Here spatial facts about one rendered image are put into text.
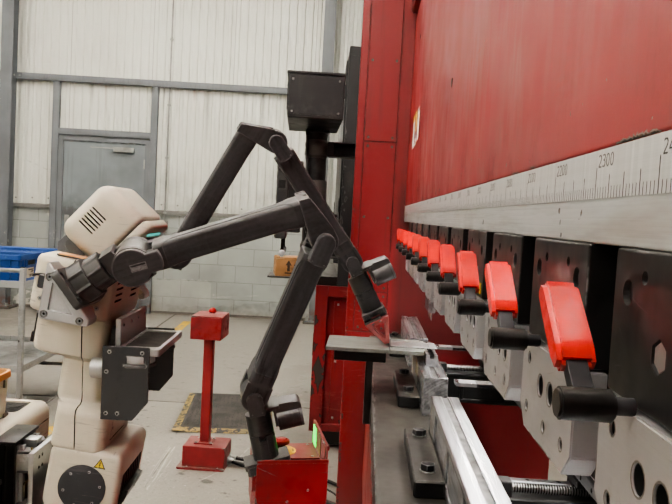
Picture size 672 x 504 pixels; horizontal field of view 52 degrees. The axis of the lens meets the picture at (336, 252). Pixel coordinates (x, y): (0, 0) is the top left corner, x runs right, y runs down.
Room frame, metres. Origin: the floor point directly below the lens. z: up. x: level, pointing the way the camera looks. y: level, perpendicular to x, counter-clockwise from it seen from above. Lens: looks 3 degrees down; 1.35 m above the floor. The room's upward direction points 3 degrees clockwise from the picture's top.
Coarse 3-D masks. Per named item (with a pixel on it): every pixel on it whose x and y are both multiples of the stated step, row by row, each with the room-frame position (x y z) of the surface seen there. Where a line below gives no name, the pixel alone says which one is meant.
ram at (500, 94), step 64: (448, 0) 1.53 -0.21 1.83; (512, 0) 0.80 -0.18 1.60; (576, 0) 0.54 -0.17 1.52; (640, 0) 0.41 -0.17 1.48; (448, 64) 1.45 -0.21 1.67; (512, 64) 0.78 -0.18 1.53; (576, 64) 0.53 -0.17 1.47; (640, 64) 0.40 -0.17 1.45; (448, 128) 1.37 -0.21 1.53; (512, 128) 0.75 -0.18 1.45; (576, 128) 0.52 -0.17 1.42; (640, 128) 0.40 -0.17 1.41; (448, 192) 1.31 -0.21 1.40
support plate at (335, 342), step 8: (336, 336) 1.99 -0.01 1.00; (344, 336) 1.99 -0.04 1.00; (352, 336) 2.00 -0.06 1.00; (328, 344) 1.86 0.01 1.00; (336, 344) 1.86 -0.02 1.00; (344, 344) 1.87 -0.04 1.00; (352, 344) 1.88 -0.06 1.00; (360, 344) 1.88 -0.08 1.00; (368, 344) 1.89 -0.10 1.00; (376, 344) 1.90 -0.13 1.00; (384, 344) 1.90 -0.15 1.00; (376, 352) 1.83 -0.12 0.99; (384, 352) 1.82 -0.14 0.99; (392, 352) 1.82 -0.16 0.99; (400, 352) 1.82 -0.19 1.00; (408, 352) 1.82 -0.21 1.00; (416, 352) 1.82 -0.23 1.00
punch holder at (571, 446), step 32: (544, 256) 0.58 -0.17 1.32; (576, 256) 0.49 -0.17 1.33; (608, 256) 0.46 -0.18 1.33; (608, 288) 0.46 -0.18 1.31; (608, 320) 0.46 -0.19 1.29; (544, 352) 0.54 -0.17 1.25; (608, 352) 0.46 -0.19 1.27; (544, 384) 0.54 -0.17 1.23; (544, 416) 0.53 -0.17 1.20; (544, 448) 0.52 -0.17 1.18; (576, 448) 0.46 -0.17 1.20
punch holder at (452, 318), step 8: (456, 232) 1.14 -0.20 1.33; (464, 232) 1.06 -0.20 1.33; (456, 240) 1.13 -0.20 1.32; (464, 240) 1.06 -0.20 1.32; (456, 248) 1.13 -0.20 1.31; (464, 248) 1.06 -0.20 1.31; (456, 264) 1.12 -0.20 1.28; (456, 272) 1.11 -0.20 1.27; (456, 280) 1.11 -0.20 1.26; (448, 296) 1.17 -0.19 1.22; (456, 296) 1.07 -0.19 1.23; (448, 304) 1.16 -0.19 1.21; (456, 304) 1.06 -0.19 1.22; (448, 312) 1.15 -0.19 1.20; (456, 312) 1.06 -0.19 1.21; (448, 320) 1.15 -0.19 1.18; (456, 320) 1.06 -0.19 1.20; (456, 328) 1.07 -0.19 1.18
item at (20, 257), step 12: (0, 252) 4.45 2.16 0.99; (12, 252) 4.45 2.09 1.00; (24, 252) 4.45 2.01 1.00; (36, 252) 4.46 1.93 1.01; (0, 264) 4.11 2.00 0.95; (12, 264) 4.11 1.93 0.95; (24, 264) 4.19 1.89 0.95; (36, 264) 4.37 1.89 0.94; (0, 276) 4.11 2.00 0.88; (12, 276) 4.11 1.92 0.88
